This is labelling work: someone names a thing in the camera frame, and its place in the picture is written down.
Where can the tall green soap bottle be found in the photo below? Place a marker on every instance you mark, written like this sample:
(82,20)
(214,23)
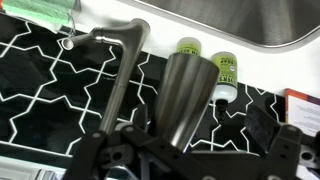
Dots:
(226,90)

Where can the short green soap bottle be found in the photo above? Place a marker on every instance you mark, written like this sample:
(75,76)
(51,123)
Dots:
(189,45)

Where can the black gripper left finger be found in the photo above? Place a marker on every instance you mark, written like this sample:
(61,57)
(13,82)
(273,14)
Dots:
(130,146)

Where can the stainless steel gooseneck faucet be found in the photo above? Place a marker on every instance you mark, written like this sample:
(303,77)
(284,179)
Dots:
(185,91)

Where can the green sponge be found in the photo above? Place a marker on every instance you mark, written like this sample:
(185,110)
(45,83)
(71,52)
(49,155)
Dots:
(52,14)

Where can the stainless steel sink basin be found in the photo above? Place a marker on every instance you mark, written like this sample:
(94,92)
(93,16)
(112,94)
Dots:
(264,25)

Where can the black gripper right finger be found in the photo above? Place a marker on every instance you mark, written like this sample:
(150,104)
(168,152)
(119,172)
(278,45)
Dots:
(288,153)

